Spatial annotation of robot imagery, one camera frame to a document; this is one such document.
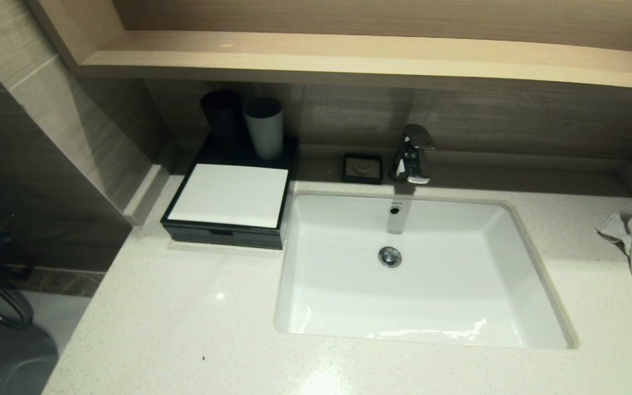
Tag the chrome drain stopper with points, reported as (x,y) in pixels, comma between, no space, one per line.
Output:
(390,257)

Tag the black amenity box housing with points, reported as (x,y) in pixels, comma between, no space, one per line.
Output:
(255,153)

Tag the light wooden wall shelf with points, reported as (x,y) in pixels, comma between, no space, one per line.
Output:
(404,60)

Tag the black square soap dish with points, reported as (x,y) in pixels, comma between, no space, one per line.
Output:
(362,168)

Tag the chrome faucet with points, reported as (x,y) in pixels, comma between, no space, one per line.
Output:
(412,159)

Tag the white ceramic sink basin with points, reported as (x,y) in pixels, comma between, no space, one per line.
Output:
(458,285)

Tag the grey cylindrical cup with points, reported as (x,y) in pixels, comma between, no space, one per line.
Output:
(264,129)

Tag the black tray with white liner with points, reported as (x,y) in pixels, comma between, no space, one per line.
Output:
(250,238)

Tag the black cup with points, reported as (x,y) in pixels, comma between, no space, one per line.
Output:
(221,118)

